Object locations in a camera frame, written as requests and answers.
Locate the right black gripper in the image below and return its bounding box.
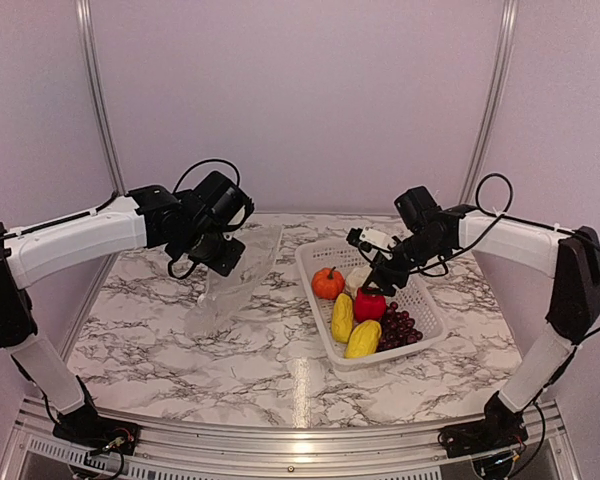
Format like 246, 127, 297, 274
360, 230, 446, 296

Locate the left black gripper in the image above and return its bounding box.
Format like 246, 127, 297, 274
174, 220, 245, 276

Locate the red bell pepper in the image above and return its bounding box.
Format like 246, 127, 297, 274
353, 288, 386, 322

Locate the white plastic basket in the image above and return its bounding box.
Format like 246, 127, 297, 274
295, 239, 447, 371

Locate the clear dotted zip bag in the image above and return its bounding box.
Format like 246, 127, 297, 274
184, 225, 282, 338

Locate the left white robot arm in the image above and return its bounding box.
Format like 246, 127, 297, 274
0, 170, 255, 445

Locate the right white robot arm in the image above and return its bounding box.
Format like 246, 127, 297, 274
347, 186, 600, 448

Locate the white cauliflower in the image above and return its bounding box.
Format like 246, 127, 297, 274
344, 265, 372, 300

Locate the orange mini pumpkin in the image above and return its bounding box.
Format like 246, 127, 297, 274
311, 267, 345, 300

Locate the yellow corn left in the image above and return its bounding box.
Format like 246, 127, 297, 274
331, 293, 354, 344

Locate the yellow corn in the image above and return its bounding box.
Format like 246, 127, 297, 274
331, 293, 354, 344
344, 320, 382, 359

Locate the purple grape bunch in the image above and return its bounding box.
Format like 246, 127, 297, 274
377, 302, 423, 352

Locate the yellow corn right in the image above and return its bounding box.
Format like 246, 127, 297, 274
344, 320, 382, 359

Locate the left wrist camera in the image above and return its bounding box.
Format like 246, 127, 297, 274
223, 197, 255, 236

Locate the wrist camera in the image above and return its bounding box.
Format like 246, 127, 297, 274
223, 197, 255, 236
346, 227, 398, 258

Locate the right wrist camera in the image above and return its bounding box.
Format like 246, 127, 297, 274
346, 227, 398, 258

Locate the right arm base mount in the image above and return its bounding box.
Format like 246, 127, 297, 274
437, 392, 529, 458

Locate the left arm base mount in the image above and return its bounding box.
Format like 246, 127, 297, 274
52, 377, 140, 455

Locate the right aluminium frame post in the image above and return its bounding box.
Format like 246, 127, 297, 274
459, 0, 519, 203

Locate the aluminium frame post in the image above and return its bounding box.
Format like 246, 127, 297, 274
459, 0, 519, 203
75, 0, 126, 194

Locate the front aluminium rail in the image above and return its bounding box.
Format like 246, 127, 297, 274
9, 397, 581, 480

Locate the left aluminium frame post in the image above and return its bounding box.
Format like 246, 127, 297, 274
75, 0, 126, 194

